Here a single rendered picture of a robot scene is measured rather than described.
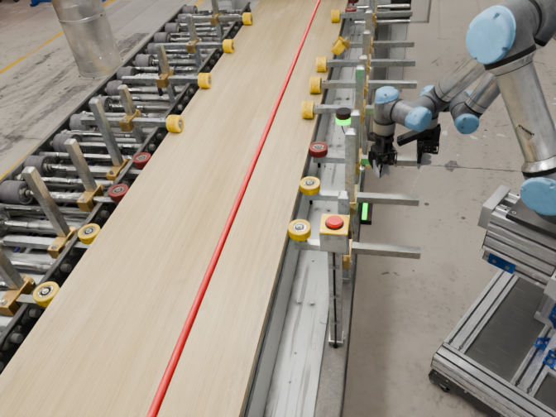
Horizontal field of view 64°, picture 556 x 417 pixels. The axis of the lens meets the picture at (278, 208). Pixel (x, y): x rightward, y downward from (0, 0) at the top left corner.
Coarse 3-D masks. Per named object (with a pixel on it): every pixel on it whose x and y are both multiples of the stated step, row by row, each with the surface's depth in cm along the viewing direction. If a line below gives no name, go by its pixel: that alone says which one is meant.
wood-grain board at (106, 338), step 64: (256, 64) 265; (192, 128) 216; (256, 128) 210; (128, 192) 182; (192, 192) 178; (256, 192) 174; (128, 256) 155; (192, 256) 152; (256, 256) 149; (64, 320) 137; (128, 320) 134; (256, 320) 130; (0, 384) 123; (64, 384) 121; (128, 384) 119; (192, 384) 117
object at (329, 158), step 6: (324, 156) 195; (330, 156) 194; (336, 156) 194; (342, 156) 194; (366, 156) 192; (402, 156) 190; (408, 156) 189; (318, 162) 197; (324, 162) 196; (330, 162) 196; (336, 162) 195; (342, 162) 194; (366, 162) 192; (396, 162) 189; (402, 162) 188; (408, 162) 188; (414, 162) 187
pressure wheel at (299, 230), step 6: (294, 222) 159; (300, 222) 159; (306, 222) 158; (288, 228) 157; (294, 228) 157; (300, 228) 156; (306, 228) 156; (294, 234) 155; (300, 234) 154; (306, 234) 155; (294, 240) 157; (300, 240) 156
